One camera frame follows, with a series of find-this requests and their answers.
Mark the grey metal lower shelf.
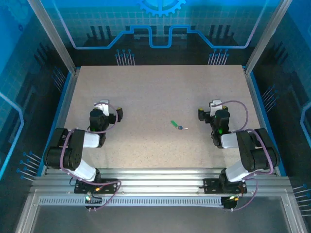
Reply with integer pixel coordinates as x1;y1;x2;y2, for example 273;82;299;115
14;189;308;233

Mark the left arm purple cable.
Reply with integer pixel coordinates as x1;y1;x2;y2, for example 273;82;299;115
59;101;122;212

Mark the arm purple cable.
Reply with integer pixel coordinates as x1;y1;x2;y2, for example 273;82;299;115
213;100;275;212
59;101;122;212

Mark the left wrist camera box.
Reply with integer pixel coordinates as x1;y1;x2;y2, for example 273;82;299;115
94;99;110;117

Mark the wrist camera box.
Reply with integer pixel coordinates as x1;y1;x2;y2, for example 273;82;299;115
209;99;224;116
94;99;110;117

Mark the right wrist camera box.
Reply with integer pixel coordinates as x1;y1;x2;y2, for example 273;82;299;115
209;99;224;116

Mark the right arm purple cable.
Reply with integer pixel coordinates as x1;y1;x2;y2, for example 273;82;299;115
213;100;275;212

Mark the aluminium table side rail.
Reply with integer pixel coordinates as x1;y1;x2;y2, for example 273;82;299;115
243;67;286;176
41;69;81;175

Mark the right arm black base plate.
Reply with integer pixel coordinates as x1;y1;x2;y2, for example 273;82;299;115
203;178;248;195

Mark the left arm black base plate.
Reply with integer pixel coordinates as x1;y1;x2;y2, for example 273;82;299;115
74;178;119;195

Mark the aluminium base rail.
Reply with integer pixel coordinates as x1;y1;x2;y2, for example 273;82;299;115
33;168;292;195

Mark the black controller bracket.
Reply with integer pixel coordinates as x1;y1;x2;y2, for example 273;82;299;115
84;194;103;212
221;195;240;211

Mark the aluminium enclosure post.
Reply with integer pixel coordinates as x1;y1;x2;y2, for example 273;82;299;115
244;0;294;73
26;0;78;73

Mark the slotted grey cable duct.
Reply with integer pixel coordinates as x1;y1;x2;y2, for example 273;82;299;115
38;196;224;207

